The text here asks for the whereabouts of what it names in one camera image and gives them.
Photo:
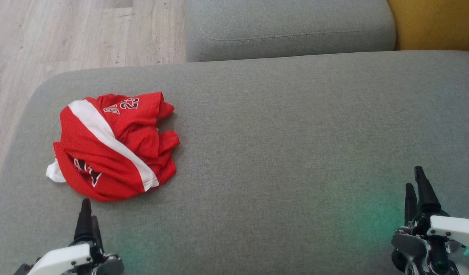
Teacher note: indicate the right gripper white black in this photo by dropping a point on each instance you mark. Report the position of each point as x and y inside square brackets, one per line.
[448, 233]

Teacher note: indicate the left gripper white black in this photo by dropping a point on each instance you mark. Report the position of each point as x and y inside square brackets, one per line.
[62, 259]

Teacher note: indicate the red basketball jersey white sleeves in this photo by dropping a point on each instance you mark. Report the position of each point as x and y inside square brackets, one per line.
[104, 191]

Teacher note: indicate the red basketball shorts white stripe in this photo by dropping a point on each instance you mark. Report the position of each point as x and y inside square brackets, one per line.
[135, 126]

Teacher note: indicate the grey sofa seat cushion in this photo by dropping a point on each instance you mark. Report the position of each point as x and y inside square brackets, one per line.
[276, 152]

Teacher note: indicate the yellow cushion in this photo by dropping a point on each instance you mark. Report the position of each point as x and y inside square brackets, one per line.
[437, 23]

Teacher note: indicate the grey sofa back cushion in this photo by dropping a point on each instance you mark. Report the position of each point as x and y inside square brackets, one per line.
[288, 23]

